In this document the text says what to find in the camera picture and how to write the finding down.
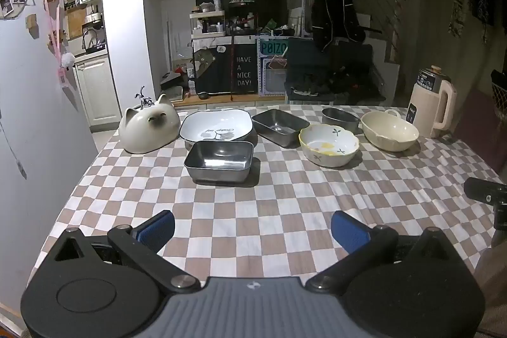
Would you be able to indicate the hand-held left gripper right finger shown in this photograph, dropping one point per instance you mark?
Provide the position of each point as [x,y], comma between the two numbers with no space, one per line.
[350,233]

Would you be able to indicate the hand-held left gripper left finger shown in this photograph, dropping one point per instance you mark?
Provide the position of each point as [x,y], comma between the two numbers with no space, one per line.
[156,229]

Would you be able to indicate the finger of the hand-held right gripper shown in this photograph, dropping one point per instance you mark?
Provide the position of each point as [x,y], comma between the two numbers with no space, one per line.
[481,189]

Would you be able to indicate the shallow rectangular steel container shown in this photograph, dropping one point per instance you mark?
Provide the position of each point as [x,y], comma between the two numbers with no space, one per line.
[285,138]

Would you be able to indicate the purple cushion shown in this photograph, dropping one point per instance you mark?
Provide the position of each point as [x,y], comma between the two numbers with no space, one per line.
[479,124]

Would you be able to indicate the brown white checkered tablecloth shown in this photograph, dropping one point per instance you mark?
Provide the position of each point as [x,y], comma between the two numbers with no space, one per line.
[277,203]

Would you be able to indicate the floral bowl with yellow rim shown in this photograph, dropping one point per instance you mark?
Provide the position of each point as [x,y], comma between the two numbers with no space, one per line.
[328,156]

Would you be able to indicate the deep square steel container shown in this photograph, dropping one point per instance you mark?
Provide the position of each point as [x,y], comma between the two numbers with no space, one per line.
[218,171]

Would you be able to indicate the cat-shaped ceramic dish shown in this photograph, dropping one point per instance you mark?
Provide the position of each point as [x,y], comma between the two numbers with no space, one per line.
[146,132]

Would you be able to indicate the mesh bag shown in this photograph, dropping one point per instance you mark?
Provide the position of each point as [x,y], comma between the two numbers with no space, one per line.
[500,92]

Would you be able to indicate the cream soy milk maker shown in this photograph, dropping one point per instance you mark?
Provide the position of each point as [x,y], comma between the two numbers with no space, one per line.
[426,104]

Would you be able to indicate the oval steel bowl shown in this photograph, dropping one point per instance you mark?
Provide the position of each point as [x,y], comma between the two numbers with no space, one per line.
[336,120]

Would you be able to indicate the small silver ornament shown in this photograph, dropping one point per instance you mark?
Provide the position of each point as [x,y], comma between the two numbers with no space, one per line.
[143,98]

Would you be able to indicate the small black oval object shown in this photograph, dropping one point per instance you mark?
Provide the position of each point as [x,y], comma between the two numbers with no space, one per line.
[204,95]

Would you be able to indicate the white kitchen base cabinet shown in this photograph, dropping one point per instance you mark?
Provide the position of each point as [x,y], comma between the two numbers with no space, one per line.
[95,92]

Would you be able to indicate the low white drawer cabinet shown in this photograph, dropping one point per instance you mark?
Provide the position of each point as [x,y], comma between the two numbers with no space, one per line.
[237,102]

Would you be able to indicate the dark chair with clothes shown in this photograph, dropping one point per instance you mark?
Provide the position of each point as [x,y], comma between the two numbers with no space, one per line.
[328,64]

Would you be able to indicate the blue-framed storage box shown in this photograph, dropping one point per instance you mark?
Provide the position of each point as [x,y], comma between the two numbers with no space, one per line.
[273,80]

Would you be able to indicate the white refrigerator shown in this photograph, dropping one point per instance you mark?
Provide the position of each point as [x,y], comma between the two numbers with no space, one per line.
[31,104]

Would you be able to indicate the black chalkboard sign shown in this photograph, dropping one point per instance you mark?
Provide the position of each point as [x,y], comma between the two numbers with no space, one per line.
[243,72]

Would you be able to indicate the white shelf rack with bottles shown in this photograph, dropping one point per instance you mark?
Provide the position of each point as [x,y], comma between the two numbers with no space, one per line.
[208,25]

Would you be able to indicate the black jacket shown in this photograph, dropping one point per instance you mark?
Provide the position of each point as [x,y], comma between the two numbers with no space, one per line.
[332,13]

